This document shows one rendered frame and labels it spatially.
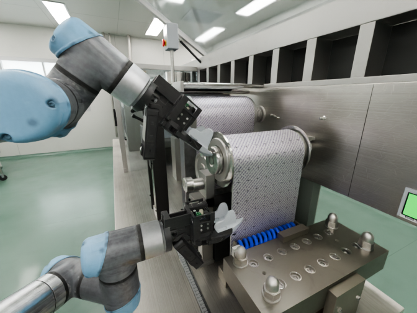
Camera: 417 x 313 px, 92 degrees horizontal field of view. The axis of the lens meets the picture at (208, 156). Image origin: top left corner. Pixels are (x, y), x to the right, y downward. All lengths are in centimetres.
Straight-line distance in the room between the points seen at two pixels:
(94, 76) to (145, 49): 572
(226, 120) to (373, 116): 40
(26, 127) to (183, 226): 34
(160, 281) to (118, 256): 26
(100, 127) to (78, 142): 66
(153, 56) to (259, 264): 588
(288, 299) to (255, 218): 20
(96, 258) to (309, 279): 44
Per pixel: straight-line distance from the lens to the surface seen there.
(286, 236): 62
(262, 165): 53
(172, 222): 46
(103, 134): 604
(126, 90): 41
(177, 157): 122
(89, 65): 41
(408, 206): 63
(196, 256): 54
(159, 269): 72
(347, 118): 66
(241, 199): 54
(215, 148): 50
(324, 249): 65
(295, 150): 61
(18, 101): 28
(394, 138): 62
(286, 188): 63
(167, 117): 43
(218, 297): 65
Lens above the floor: 141
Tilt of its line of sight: 17 degrees down
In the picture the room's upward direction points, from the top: straight up
